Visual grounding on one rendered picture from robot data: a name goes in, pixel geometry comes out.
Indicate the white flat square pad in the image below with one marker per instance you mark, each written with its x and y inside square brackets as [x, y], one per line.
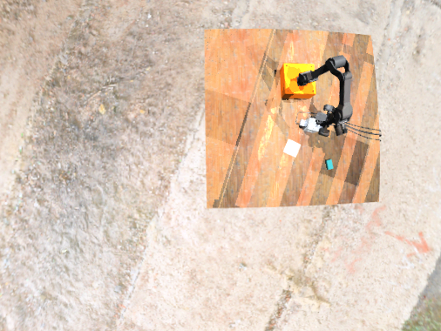
[291, 148]

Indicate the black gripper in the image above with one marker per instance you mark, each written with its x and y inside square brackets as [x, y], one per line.
[323, 131]

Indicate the small teal rectangular block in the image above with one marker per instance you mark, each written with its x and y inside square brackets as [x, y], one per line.
[329, 164]

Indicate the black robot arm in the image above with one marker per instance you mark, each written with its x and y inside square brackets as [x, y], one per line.
[343, 112]

